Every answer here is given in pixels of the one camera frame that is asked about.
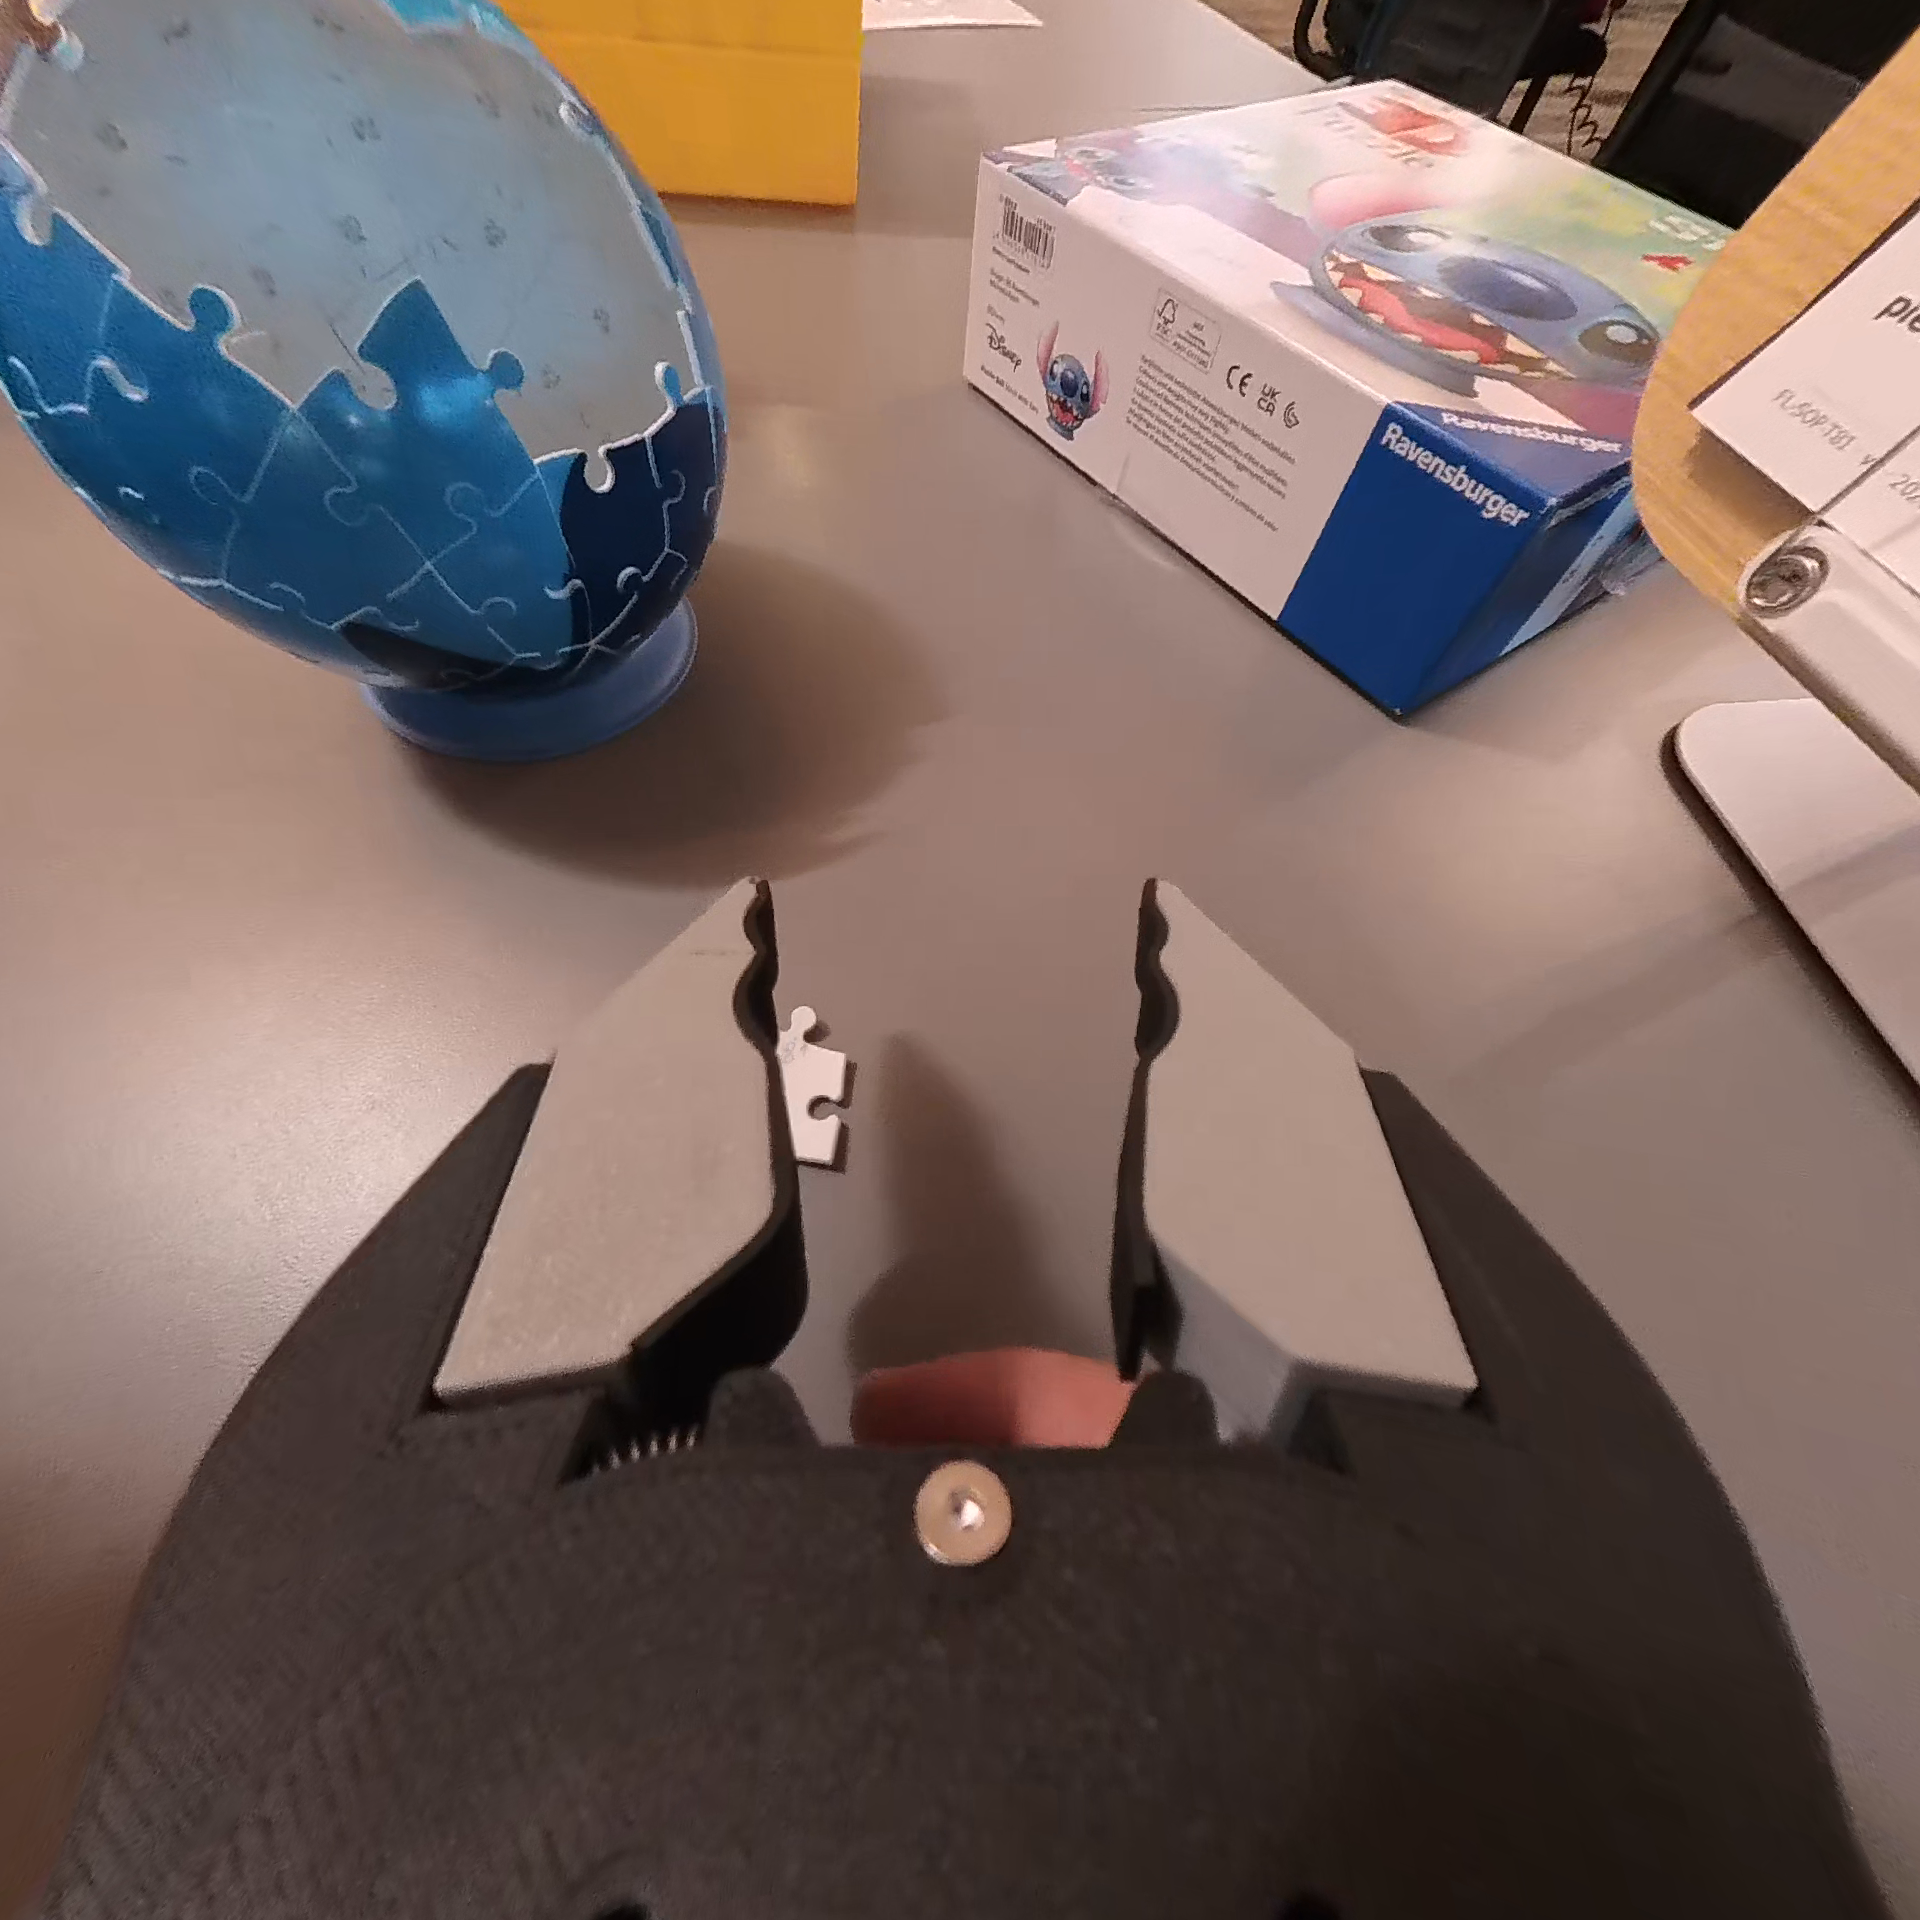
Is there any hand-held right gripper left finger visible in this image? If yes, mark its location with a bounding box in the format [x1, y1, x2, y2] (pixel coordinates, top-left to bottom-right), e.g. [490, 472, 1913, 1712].
[433, 877, 810, 1408]

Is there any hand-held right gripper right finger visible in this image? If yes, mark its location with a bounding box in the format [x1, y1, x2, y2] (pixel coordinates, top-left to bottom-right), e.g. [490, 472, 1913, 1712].
[1106, 877, 1481, 1444]

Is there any small puzzle piece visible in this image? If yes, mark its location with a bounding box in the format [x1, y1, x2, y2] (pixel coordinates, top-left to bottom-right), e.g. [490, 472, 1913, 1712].
[777, 1005, 857, 1167]

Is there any blue ball stand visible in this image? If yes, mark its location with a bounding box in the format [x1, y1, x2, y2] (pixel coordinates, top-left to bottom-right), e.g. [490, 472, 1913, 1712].
[360, 599, 703, 764]

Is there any blue puzzle ball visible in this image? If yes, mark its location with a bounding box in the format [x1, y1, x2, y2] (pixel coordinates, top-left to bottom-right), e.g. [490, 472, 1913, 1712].
[0, 0, 729, 693]

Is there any yellow plastic bin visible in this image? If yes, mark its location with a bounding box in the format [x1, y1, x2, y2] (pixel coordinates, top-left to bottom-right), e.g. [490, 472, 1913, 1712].
[577, 46, 865, 204]
[496, 0, 867, 58]

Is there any white and blue puzzle box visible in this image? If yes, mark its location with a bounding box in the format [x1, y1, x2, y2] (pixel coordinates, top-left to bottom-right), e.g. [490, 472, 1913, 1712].
[967, 76, 1743, 720]

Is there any person's right hand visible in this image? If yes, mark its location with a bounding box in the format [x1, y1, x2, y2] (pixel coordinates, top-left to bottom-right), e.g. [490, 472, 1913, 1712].
[853, 1346, 1136, 1448]

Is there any black office chair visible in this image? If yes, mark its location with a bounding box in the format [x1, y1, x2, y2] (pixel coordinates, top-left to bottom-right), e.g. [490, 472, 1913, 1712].
[1591, 0, 1920, 226]

